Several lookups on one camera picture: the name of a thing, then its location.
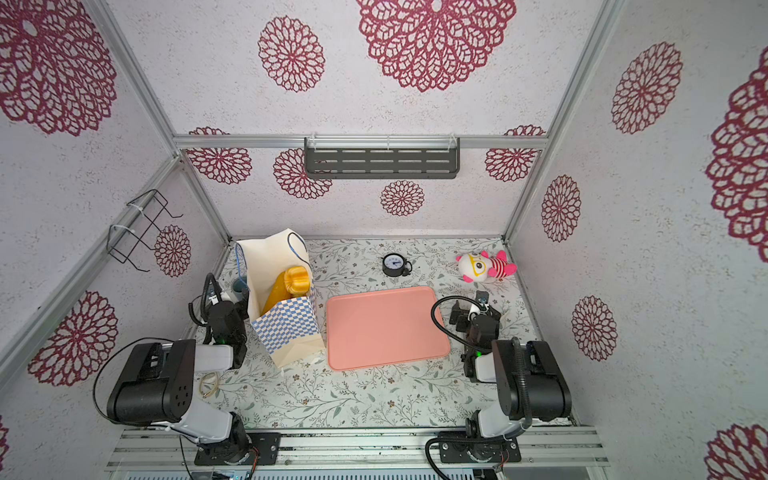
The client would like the long baguette bread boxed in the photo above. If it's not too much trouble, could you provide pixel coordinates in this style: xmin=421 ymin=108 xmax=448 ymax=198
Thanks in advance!
xmin=261 ymin=271 xmax=292 ymax=315

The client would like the blue checkered paper bag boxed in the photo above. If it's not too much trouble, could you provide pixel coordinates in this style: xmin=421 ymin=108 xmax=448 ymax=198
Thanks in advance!
xmin=237 ymin=229 xmax=325 ymax=368

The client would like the small bundt cake bread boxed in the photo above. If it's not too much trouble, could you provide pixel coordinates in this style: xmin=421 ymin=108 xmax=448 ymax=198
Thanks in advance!
xmin=283 ymin=266 xmax=311 ymax=298

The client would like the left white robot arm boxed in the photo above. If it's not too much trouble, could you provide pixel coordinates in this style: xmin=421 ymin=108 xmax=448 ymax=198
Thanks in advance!
xmin=106 ymin=273 xmax=253 ymax=465

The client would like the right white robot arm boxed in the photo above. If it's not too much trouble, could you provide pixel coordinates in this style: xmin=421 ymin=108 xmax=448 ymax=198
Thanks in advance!
xmin=432 ymin=291 xmax=572 ymax=442

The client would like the teal ceramic cup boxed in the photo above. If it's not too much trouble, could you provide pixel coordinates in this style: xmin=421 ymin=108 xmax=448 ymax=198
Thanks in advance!
xmin=231 ymin=276 xmax=249 ymax=302

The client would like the beige rubber band loop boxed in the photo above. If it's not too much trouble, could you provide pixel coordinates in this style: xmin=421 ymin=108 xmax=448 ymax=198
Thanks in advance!
xmin=198 ymin=372 xmax=221 ymax=399

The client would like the pink white plush toy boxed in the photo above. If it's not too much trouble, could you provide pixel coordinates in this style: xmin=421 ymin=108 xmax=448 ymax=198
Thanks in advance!
xmin=456 ymin=251 xmax=517 ymax=283

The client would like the black alarm clock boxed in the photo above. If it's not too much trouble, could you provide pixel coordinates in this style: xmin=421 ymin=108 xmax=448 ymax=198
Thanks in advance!
xmin=382 ymin=253 xmax=413 ymax=277

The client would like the pink plastic tray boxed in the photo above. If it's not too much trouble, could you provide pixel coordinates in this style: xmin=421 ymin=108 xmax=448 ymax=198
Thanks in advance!
xmin=325 ymin=286 xmax=451 ymax=371

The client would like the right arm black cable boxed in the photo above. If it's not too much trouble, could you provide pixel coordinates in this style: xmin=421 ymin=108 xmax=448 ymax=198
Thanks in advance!
xmin=423 ymin=295 xmax=535 ymax=480

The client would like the black wire wall rack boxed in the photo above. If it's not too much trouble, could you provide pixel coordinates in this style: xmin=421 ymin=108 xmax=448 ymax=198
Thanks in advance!
xmin=105 ymin=189 xmax=183 ymax=273

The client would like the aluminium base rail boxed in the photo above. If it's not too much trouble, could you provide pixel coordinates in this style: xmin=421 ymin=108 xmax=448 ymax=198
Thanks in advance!
xmin=104 ymin=426 xmax=610 ymax=473

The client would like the grey wall shelf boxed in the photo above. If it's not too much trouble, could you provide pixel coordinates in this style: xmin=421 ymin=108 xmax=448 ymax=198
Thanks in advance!
xmin=304 ymin=136 xmax=460 ymax=180

